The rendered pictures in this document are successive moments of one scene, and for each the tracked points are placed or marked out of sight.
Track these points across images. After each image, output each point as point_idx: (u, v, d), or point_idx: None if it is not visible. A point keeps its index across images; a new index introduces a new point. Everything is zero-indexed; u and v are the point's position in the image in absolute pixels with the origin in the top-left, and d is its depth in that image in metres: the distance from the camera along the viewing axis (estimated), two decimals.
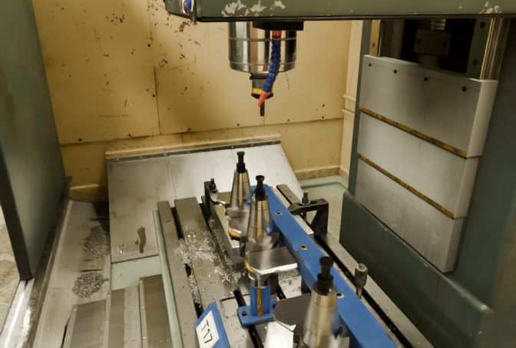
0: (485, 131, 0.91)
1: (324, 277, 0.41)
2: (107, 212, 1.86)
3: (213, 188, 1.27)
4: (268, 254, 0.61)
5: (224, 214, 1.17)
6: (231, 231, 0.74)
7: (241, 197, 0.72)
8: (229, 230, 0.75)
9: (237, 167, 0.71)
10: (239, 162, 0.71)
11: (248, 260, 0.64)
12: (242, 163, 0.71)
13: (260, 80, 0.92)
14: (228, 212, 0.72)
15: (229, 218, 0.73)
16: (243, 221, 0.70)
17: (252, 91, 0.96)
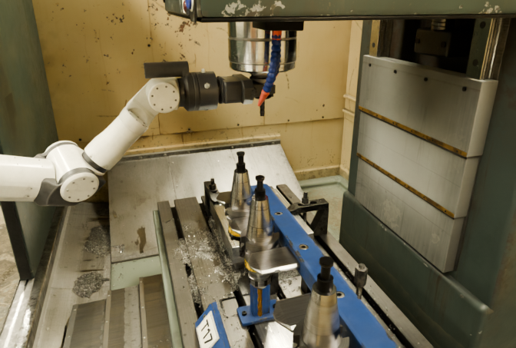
0: (485, 131, 0.91)
1: (324, 277, 0.41)
2: (107, 212, 1.86)
3: (213, 188, 1.27)
4: (268, 254, 0.61)
5: (224, 214, 1.17)
6: (231, 231, 0.74)
7: (241, 197, 0.72)
8: (229, 230, 0.75)
9: (237, 167, 0.71)
10: (239, 162, 0.71)
11: (248, 260, 0.64)
12: (242, 163, 0.71)
13: (260, 80, 0.92)
14: (228, 212, 0.72)
15: (229, 218, 0.73)
16: (243, 221, 0.70)
17: None
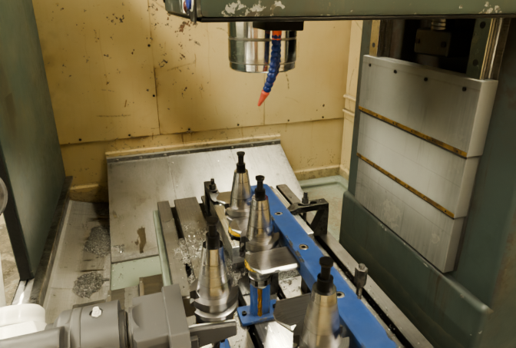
0: (485, 131, 0.91)
1: (324, 277, 0.41)
2: (107, 212, 1.86)
3: (213, 188, 1.27)
4: (268, 254, 0.61)
5: (224, 214, 1.17)
6: (231, 231, 0.74)
7: (241, 197, 0.72)
8: (229, 230, 0.75)
9: (237, 167, 0.71)
10: (239, 162, 0.71)
11: (248, 260, 0.64)
12: (242, 163, 0.71)
13: (208, 319, 0.49)
14: (228, 212, 0.72)
15: (229, 218, 0.73)
16: (243, 221, 0.70)
17: (196, 323, 0.53)
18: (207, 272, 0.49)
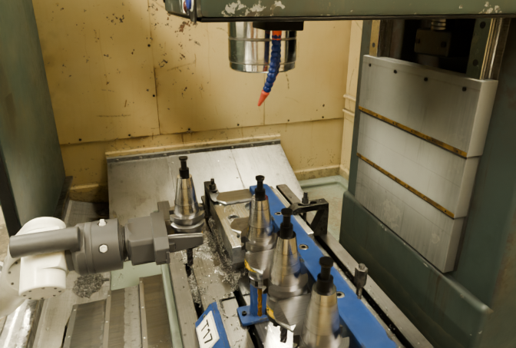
0: (485, 131, 0.91)
1: (324, 277, 0.41)
2: (107, 212, 1.86)
3: (213, 188, 1.27)
4: (268, 254, 0.61)
5: (224, 214, 1.17)
6: None
7: (184, 204, 0.69)
8: None
9: (180, 172, 0.68)
10: (182, 167, 0.68)
11: (248, 260, 0.64)
12: (184, 168, 0.68)
13: None
14: (171, 219, 0.69)
15: (173, 226, 0.70)
16: (243, 221, 0.70)
17: (267, 309, 0.56)
18: (282, 260, 0.52)
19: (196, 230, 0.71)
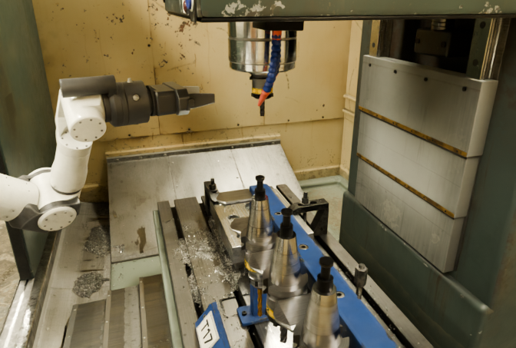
0: (485, 131, 0.91)
1: (324, 277, 0.41)
2: (107, 212, 1.86)
3: (213, 188, 1.27)
4: (268, 254, 0.61)
5: (224, 214, 1.17)
6: (256, 91, 0.94)
7: None
8: (254, 91, 0.95)
9: None
10: None
11: (248, 260, 0.64)
12: None
13: None
14: (254, 73, 0.92)
15: (255, 78, 0.93)
16: (243, 221, 0.70)
17: (267, 309, 0.56)
18: (282, 260, 0.52)
19: None
